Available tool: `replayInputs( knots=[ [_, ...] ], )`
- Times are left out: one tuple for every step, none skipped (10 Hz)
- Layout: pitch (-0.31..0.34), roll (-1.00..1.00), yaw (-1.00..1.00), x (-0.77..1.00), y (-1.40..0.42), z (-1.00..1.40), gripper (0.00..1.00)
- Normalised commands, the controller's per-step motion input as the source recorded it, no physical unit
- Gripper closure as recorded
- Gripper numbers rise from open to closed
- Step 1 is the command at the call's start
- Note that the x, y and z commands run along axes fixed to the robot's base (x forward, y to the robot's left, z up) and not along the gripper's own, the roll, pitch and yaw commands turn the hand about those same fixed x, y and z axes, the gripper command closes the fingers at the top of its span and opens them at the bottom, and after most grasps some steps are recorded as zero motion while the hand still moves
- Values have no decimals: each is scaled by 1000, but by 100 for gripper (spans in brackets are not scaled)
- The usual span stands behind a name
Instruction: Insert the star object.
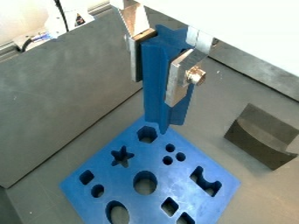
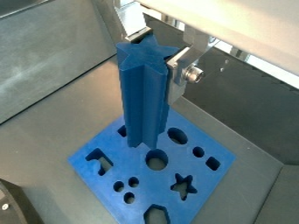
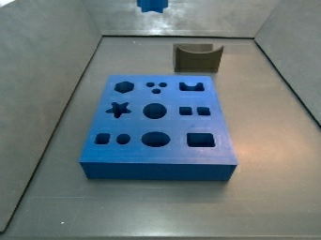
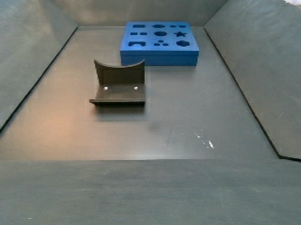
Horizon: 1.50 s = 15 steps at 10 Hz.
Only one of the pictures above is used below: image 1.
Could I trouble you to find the black curved bracket stand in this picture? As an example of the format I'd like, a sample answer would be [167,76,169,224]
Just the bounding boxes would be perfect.
[225,103,299,171]

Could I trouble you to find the white robot base with cable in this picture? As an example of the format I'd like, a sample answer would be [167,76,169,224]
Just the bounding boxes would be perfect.
[14,0,95,53]

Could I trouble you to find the blue shape-sorting block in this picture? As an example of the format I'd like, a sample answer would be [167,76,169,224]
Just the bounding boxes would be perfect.
[61,118,239,224]

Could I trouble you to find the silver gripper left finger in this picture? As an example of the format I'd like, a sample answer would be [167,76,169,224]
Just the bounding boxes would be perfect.
[110,0,157,82]

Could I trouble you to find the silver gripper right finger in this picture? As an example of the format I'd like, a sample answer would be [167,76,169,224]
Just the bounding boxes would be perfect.
[165,26,214,107]

